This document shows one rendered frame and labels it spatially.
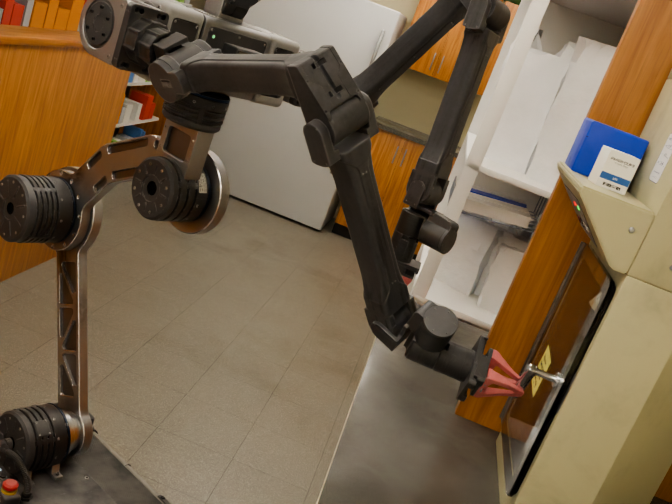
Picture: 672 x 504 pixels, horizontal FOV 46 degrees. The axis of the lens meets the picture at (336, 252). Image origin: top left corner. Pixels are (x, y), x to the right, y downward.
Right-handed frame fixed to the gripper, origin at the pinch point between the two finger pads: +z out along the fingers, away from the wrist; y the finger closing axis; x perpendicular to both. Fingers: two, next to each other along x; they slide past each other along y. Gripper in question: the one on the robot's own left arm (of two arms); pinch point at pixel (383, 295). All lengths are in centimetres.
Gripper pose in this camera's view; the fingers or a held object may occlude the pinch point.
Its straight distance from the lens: 171.9
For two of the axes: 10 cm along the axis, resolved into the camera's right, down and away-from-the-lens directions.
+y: 9.3, 3.6, -0.7
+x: 1.6, -2.2, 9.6
